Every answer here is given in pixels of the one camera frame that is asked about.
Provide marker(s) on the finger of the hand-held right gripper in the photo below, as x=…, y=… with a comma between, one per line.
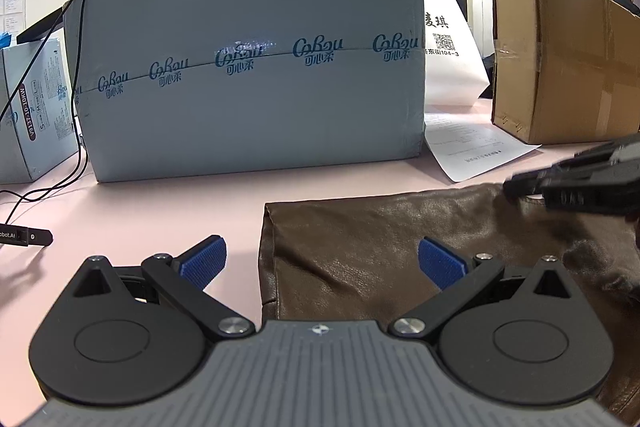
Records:
x=525, y=187

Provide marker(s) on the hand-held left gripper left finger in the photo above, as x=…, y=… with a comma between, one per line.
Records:
x=205, y=262

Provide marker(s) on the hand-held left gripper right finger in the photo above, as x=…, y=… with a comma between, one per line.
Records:
x=442, y=264

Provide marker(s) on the brown leather jacket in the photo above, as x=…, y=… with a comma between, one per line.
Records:
x=360, y=252

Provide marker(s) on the printed paper sheet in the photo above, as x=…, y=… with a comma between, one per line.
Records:
x=475, y=152

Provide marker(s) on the large brown cardboard box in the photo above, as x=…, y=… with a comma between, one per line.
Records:
x=565, y=57

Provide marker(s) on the large light blue carton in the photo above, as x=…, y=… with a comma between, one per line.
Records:
x=250, y=122

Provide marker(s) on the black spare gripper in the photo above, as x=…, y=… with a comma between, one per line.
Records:
x=30, y=237

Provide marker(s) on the small light blue carton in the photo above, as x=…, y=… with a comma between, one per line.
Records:
x=30, y=132

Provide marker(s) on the black flat panel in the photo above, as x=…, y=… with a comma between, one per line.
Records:
x=40, y=27

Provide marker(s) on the blue plastic pack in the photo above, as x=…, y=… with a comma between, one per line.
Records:
x=9, y=39

